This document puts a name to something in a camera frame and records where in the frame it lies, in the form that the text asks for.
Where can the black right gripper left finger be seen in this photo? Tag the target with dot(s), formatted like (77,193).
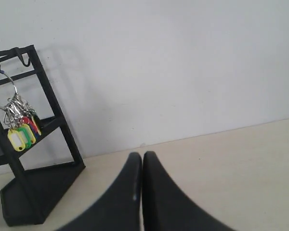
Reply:
(118,209)

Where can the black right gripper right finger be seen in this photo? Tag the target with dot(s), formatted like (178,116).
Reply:
(166,207)

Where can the bunch of colourful key tags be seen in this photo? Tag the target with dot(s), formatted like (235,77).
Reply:
(20,117)

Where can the black metal two-tier rack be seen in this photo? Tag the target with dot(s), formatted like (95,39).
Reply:
(40,175)

